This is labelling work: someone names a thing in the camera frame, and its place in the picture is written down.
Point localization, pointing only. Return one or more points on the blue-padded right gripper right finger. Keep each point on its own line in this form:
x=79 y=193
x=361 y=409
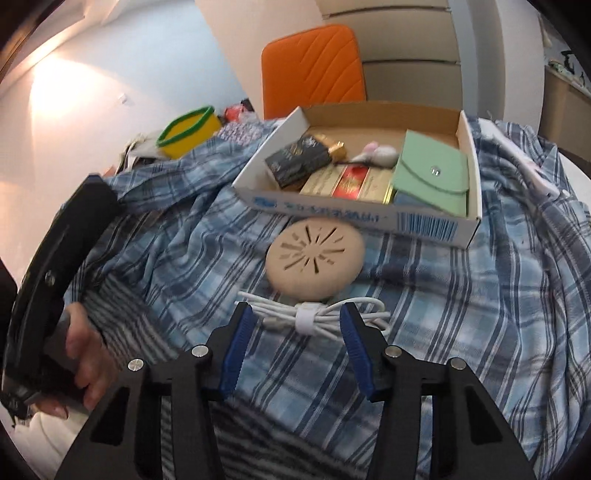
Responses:
x=470 y=437

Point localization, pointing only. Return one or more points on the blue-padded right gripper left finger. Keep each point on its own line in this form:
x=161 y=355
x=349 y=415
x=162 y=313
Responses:
x=122 y=437

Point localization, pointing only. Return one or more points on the beige round perforated disc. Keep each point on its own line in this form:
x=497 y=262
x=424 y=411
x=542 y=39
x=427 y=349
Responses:
x=315 y=258

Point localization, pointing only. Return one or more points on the green felt pouch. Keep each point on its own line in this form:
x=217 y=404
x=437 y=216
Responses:
x=432 y=171

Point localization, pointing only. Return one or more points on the red gold cigarette carton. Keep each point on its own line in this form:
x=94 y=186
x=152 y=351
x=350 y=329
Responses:
x=351 y=182

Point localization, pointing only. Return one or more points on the yellow blue cigarette pack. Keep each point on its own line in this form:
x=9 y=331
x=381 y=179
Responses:
x=336 y=149

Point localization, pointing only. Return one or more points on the black cigarette box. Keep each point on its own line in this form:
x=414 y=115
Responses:
x=297 y=161

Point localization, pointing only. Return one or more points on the blue wet wipes pack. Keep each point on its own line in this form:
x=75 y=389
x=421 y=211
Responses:
x=403 y=199

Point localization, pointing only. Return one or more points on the person's left hand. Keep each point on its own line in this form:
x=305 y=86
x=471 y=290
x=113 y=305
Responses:
x=96 y=369

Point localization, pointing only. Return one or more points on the blue plaid shirt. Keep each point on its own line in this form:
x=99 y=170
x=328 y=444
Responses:
x=515 y=305

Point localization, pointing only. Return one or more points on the white remote control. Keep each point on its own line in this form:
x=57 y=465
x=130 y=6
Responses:
x=533 y=174

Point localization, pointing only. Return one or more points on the yellow bin green rim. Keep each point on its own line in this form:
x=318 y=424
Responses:
x=187 y=132

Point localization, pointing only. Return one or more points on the cardboard tray box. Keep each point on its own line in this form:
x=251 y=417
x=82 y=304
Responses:
x=374 y=134

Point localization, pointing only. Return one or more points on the red bag on floor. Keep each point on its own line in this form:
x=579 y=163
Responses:
x=241 y=112

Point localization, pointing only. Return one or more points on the bathroom vanity cabinet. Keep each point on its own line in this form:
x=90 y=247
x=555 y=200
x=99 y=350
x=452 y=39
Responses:
x=566 y=115

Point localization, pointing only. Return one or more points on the black faucet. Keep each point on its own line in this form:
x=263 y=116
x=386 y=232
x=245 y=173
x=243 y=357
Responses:
x=571 y=63

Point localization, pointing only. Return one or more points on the beige refrigerator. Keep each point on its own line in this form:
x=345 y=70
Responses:
x=409 y=49

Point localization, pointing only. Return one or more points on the orange chair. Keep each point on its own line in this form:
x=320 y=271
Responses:
x=312 y=67

